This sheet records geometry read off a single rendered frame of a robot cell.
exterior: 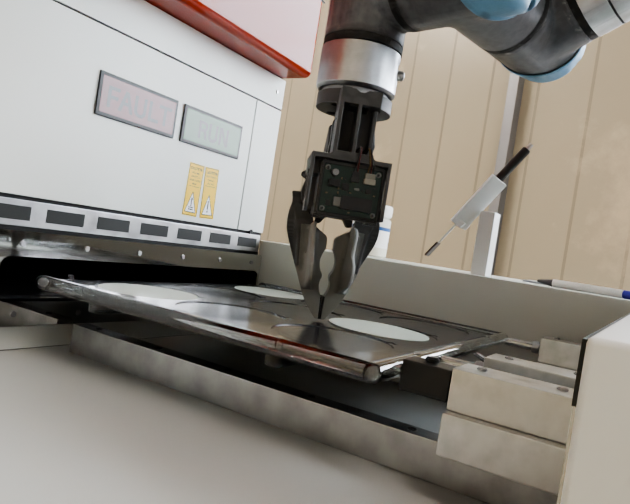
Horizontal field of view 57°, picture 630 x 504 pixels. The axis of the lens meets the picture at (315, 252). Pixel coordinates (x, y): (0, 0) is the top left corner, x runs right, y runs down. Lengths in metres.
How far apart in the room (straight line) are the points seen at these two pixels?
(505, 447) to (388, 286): 0.46
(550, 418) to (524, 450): 0.02
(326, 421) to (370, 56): 0.31
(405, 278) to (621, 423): 0.62
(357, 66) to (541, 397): 0.32
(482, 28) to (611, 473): 0.41
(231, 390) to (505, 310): 0.38
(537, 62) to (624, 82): 1.75
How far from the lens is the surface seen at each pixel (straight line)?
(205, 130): 0.81
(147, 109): 0.74
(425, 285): 0.79
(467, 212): 0.80
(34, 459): 0.41
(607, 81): 2.38
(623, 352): 0.19
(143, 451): 0.42
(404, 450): 0.45
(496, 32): 0.56
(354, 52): 0.54
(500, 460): 0.39
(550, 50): 0.61
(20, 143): 0.64
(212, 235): 0.83
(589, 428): 0.20
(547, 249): 2.31
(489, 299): 0.76
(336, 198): 0.50
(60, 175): 0.67
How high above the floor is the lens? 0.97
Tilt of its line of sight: 1 degrees down
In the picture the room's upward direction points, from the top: 9 degrees clockwise
